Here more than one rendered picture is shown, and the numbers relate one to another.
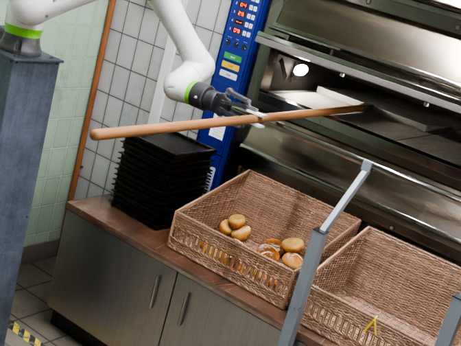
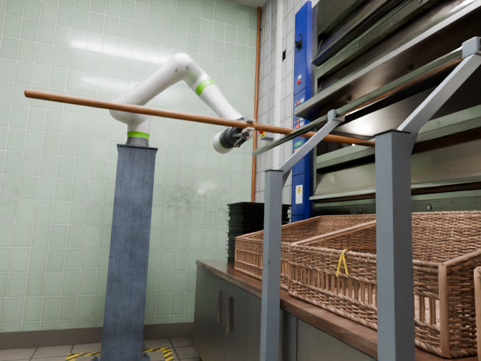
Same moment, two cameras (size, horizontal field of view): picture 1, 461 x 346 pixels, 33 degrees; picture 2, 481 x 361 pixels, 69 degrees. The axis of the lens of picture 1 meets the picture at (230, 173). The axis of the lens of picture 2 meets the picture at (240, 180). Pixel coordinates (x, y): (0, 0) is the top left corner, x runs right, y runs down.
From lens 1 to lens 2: 2.00 m
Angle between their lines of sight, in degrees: 46
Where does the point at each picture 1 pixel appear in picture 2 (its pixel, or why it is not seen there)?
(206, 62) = not seen: hidden behind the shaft
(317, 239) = (268, 178)
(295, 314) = (266, 271)
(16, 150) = (129, 205)
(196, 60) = not seen: hidden behind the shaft
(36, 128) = (144, 191)
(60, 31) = (219, 175)
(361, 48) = not seen: hidden behind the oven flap
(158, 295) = (222, 309)
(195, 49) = (232, 117)
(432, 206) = (459, 161)
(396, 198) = (421, 175)
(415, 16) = (388, 24)
